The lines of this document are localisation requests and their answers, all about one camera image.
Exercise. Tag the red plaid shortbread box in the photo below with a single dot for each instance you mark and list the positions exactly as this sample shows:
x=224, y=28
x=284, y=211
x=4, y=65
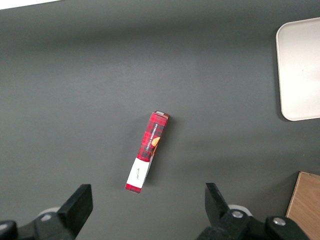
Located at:
x=150, y=140

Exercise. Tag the beige rectangular tray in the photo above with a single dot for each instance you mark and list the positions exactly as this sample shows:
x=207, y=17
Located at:
x=300, y=70

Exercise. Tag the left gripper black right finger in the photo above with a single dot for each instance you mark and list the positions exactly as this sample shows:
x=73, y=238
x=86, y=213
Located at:
x=220, y=212

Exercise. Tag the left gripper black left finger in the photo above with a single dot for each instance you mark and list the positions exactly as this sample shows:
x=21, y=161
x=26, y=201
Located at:
x=72, y=210

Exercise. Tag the brown wooden board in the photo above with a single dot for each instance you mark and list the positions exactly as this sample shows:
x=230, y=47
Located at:
x=306, y=205

